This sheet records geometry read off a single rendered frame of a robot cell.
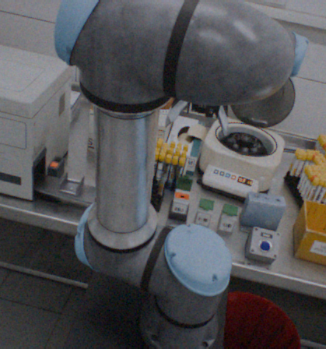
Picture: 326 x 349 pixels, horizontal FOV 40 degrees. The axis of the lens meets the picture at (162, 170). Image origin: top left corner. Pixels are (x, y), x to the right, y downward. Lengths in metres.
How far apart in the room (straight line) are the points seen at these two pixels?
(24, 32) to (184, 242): 1.20
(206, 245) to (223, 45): 0.40
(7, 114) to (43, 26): 0.66
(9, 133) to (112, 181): 0.56
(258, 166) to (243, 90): 0.89
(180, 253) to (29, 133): 0.54
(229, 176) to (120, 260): 0.69
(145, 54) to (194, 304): 0.45
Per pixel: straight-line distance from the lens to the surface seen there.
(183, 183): 1.20
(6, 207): 1.24
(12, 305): 2.12
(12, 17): 1.77
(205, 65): 0.44
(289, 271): 1.21
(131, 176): 0.61
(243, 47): 0.45
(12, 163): 1.19
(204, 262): 0.73
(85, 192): 1.22
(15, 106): 1.10
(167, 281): 0.75
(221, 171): 1.37
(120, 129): 0.55
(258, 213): 1.24
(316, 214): 1.32
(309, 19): 1.53
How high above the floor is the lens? 1.68
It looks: 35 degrees down
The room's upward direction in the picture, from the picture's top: 11 degrees clockwise
